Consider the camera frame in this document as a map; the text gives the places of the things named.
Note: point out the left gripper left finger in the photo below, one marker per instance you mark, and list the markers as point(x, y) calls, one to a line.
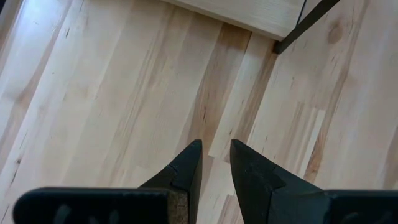
point(183, 174)

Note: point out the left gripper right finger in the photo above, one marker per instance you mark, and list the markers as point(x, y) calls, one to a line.
point(258, 186)

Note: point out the wooden tray board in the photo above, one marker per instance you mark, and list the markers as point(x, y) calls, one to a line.
point(248, 15)

